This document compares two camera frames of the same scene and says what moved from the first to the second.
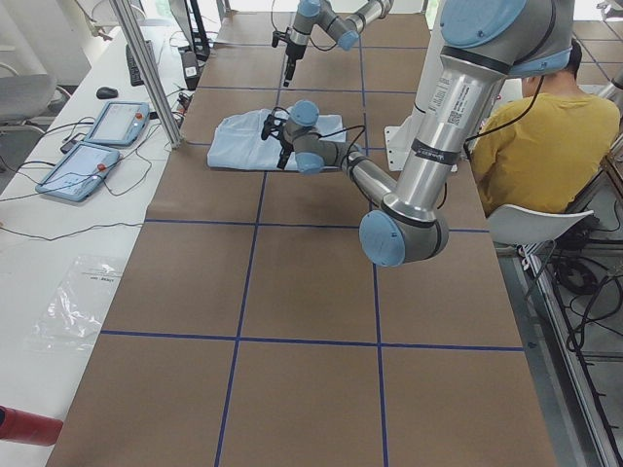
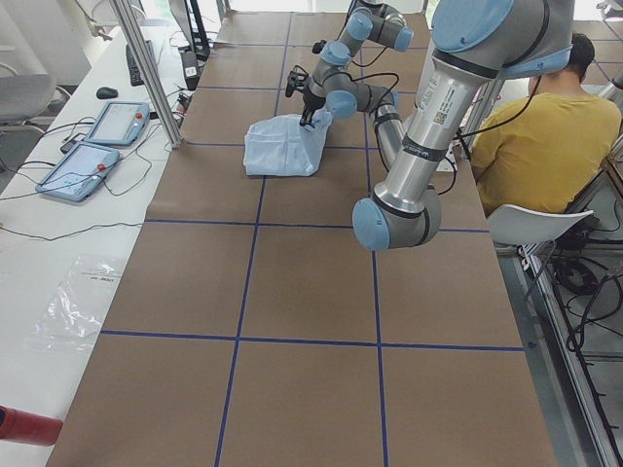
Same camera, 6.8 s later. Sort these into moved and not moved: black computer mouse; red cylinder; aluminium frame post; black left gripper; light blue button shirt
Moved: light blue button shirt; black left gripper
Not moved: red cylinder; black computer mouse; aluminium frame post
